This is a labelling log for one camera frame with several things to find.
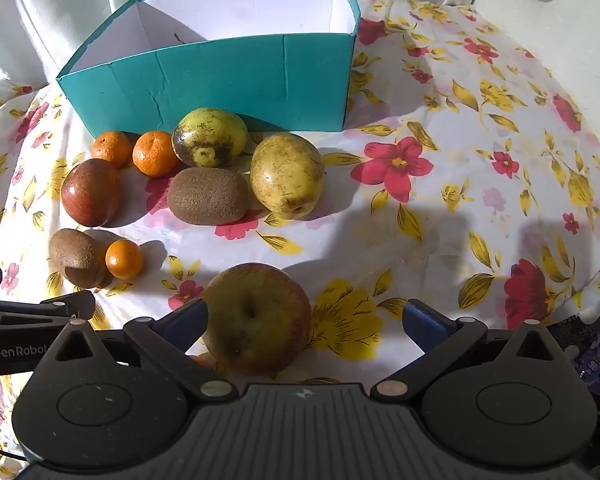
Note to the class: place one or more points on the orange mandarin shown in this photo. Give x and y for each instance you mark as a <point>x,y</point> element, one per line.
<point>111,149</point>
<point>155,154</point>

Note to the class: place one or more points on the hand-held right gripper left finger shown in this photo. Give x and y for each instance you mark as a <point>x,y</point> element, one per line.
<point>186,321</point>

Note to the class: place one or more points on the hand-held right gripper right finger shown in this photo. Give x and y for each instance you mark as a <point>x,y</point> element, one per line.
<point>425,317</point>

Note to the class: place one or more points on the floral printed tablecloth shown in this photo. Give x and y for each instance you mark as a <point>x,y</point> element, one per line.
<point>430,240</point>

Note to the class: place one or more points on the red apple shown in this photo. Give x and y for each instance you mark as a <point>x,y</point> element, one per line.
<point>90,192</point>

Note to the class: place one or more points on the large yellow-red apple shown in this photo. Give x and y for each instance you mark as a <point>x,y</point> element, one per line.
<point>257,320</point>

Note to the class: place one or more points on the white curtain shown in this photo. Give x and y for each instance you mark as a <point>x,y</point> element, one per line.
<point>55,5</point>

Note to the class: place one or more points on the small round orange kumquat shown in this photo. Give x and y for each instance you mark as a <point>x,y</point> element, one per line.
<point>124,260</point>

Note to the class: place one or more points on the teal cardboard box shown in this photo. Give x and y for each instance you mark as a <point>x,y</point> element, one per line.
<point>230,85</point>

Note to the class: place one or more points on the small brown kiwi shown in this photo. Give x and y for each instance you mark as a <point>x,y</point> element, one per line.
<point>75,255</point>

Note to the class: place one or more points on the smooth yellow pear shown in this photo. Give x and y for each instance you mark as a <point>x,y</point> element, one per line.
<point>287,175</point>

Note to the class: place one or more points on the large brown kiwi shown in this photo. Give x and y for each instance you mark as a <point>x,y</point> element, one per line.
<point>207,196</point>

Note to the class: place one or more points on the dark patterned cloth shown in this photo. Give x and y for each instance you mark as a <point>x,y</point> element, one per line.
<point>592,360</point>

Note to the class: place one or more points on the dark-spotted yellow-green pear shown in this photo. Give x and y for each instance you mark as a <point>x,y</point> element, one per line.
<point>210,135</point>

